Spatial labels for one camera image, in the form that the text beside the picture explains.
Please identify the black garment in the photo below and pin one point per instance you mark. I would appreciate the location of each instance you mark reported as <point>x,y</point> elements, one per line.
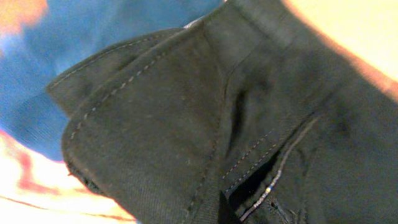
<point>245,117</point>

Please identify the blue garment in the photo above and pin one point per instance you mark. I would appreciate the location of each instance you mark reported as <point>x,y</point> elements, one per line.
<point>70,31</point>

